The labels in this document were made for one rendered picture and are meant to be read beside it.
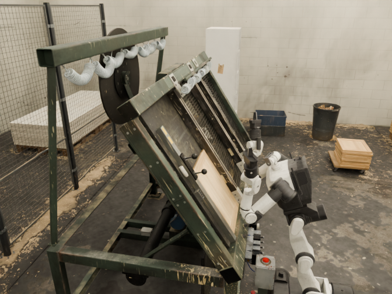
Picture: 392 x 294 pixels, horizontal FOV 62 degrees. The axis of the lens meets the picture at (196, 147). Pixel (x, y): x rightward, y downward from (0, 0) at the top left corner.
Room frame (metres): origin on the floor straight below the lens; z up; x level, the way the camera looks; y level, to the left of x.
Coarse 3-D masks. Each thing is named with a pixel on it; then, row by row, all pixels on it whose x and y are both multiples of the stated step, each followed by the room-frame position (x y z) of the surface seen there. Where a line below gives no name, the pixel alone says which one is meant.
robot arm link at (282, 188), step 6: (282, 180) 1.88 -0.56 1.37; (276, 186) 1.85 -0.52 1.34; (282, 186) 1.85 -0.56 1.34; (288, 186) 1.86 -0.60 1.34; (270, 192) 1.85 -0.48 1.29; (276, 192) 1.84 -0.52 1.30; (282, 192) 1.83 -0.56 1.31; (288, 192) 1.82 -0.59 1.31; (294, 192) 1.83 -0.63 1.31; (276, 198) 1.83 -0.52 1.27; (282, 198) 1.84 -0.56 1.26
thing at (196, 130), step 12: (192, 84) 2.44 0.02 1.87; (168, 96) 2.45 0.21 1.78; (180, 96) 2.44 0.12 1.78; (180, 108) 2.44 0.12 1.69; (192, 120) 2.42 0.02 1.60; (192, 132) 2.42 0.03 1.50; (204, 144) 2.40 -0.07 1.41; (216, 156) 2.39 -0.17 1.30; (216, 168) 2.38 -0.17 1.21; (228, 180) 2.36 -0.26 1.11; (240, 192) 2.37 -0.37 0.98
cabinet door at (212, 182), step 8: (200, 160) 2.21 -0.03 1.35; (208, 160) 2.34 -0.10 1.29; (200, 168) 2.14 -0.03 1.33; (208, 168) 2.26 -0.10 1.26; (200, 176) 2.06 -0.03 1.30; (208, 176) 2.18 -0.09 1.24; (216, 176) 2.30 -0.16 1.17; (208, 184) 2.09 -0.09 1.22; (216, 184) 2.21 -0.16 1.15; (224, 184) 2.32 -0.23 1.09; (208, 192) 2.01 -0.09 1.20; (216, 192) 2.12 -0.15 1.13; (224, 192) 2.24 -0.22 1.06; (216, 200) 2.05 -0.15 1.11; (224, 200) 2.15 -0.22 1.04; (232, 200) 2.28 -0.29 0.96; (224, 208) 2.07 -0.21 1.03; (232, 208) 2.19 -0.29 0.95; (224, 216) 1.99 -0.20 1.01; (232, 216) 2.09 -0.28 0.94; (232, 224) 2.02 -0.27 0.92
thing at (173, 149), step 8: (160, 128) 1.96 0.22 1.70; (160, 136) 1.96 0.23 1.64; (168, 136) 1.97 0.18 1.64; (168, 144) 1.95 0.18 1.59; (176, 152) 1.94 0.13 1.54; (176, 160) 1.94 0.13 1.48; (184, 168) 1.93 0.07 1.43; (192, 176) 1.92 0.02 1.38; (192, 184) 1.92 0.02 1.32; (200, 184) 1.94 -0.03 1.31; (208, 200) 1.90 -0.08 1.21; (208, 208) 1.89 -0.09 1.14; (216, 208) 1.92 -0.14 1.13; (216, 216) 1.88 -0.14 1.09; (224, 224) 1.87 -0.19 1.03; (224, 232) 1.87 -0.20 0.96; (232, 232) 1.90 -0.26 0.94; (232, 240) 1.86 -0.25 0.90
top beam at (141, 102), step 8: (200, 56) 3.59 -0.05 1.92; (184, 64) 2.95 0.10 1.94; (192, 64) 3.17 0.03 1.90; (200, 64) 3.41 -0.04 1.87; (176, 72) 2.64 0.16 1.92; (184, 72) 2.81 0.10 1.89; (160, 80) 2.26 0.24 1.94; (168, 80) 2.38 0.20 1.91; (152, 88) 2.07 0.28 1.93; (160, 88) 2.18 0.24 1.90; (168, 88) 2.30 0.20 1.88; (136, 96) 1.82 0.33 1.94; (144, 96) 1.90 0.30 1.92; (152, 96) 2.00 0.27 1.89; (160, 96) 2.10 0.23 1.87; (128, 104) 1.73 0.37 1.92; (136, 104) 1.76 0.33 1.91; (144, 104) 1.84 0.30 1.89; (120, 112) 1.74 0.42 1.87; (128, 112) 1.73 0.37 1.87; (136, 112) 1.72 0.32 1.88; (128, 120) 1.73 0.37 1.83
